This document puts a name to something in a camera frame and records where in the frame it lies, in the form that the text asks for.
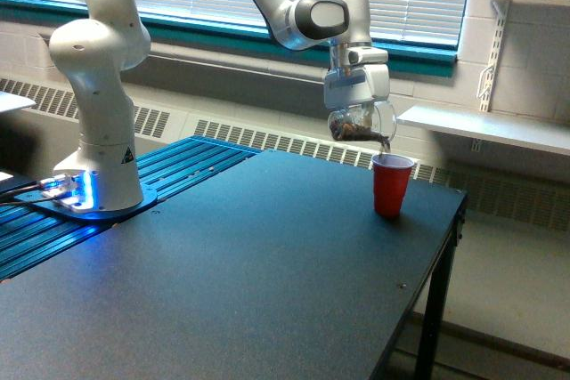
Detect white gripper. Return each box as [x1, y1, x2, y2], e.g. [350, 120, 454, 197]
[324, 64, 389, 127]

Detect clear plastic cup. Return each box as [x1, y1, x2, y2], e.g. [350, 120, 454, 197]
[328, 101, 397, 153]

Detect brown nuts filling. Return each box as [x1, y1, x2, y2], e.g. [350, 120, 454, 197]
[329, 119, 391, 155]

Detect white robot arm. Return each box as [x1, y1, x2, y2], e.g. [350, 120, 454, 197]
[43, 0, 389, 215]

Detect red plastic cup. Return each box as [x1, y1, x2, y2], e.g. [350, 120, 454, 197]
[372, 153, 414, 218]

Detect black table leg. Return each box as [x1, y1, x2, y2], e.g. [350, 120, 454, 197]
[414, 242, 455, 379]

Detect grey radiator vent cover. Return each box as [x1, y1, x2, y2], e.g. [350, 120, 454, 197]
[1, 77, 569, 231]

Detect white desk corner left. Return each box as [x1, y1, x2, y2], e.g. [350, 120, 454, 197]
[0, 91, 36, 113]

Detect blue ribbed aluminium plate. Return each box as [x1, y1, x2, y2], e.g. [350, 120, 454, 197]
[1, 136, 259, 279]

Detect white shelf bracket rail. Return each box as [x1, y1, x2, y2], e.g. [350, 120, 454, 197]
[477, 0, 510, 113]

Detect white lower wall shelf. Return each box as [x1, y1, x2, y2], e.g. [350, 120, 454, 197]
[397, 105, 569, 156]

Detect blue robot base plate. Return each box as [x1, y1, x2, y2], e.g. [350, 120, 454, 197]
[15, 186, 158, 222]

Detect black cables at base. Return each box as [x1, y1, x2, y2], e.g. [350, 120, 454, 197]
[0, 178, 57, 207]

